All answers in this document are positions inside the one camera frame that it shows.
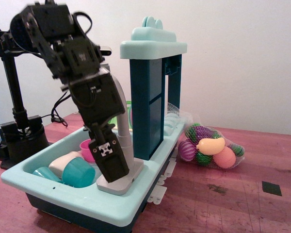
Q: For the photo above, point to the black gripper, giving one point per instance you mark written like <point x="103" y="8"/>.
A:
<point x="98" y="100"/>

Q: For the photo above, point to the black camera stand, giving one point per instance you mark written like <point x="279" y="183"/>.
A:
<point x="24" y="136"/>

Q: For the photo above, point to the pink toy cup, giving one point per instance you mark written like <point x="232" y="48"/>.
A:
<point x="85" y="151"/>

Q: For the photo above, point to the cream toy dish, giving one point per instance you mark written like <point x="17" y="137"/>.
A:
<point x="57" y="166"/>

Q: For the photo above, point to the teal toy sink basin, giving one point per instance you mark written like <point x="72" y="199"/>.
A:
<point x="89" y="207"/>

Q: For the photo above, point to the green toy plate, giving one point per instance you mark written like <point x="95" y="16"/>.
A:
<point x="129" y="112"/>

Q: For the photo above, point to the orange toy egg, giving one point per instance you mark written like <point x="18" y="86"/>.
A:
<point x="225" y="159"/>

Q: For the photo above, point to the black tape square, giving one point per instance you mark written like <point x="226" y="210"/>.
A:
<point x="271" y="188"/>

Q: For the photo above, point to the grey toy faucet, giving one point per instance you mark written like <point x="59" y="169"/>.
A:
<point x="135" y="165"/>

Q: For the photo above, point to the light blue toy cup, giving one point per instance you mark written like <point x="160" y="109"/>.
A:
<point x="46" y="173"/>

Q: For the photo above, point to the grey depth camera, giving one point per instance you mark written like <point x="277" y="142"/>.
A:
<point x="105" y="51"/>

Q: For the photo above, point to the dark teal shelf tower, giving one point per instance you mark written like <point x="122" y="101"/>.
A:
<point x="155" y="61"/>

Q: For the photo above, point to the yellow toy mango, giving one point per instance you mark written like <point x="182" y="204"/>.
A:
<point x="211" y="146"/>

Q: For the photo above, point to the mesh bag of toy food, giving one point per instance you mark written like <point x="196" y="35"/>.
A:
<point x="193" y="132"/>

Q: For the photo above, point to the teal toy pot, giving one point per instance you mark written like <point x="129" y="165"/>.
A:
<point x="78" y="173"/>

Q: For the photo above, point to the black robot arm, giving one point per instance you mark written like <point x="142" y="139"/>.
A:
<point x="55" y="34"/>

